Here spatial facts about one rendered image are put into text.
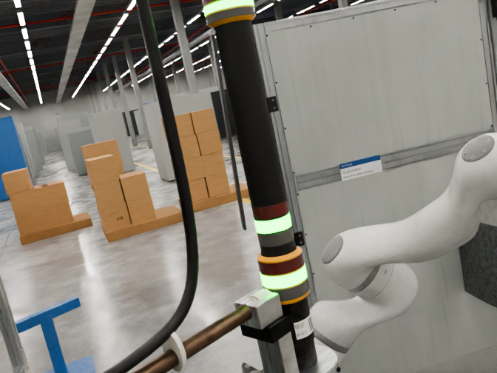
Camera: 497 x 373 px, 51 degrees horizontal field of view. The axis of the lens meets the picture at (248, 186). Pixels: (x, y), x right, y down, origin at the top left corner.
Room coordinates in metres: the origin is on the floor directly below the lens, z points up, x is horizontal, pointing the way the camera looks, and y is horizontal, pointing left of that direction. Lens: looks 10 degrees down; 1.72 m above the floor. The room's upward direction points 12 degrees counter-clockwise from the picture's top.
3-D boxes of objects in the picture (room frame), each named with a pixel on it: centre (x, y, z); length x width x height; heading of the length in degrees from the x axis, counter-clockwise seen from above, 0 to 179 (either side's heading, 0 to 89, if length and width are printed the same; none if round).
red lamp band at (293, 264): (0.47, -0.02, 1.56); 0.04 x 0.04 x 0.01
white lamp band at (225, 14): (0.47, -0.02, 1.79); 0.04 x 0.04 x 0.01
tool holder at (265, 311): (0.46, -0.01, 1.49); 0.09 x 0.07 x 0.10; 133
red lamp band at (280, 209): (0.47, -0.02, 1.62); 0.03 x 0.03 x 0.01
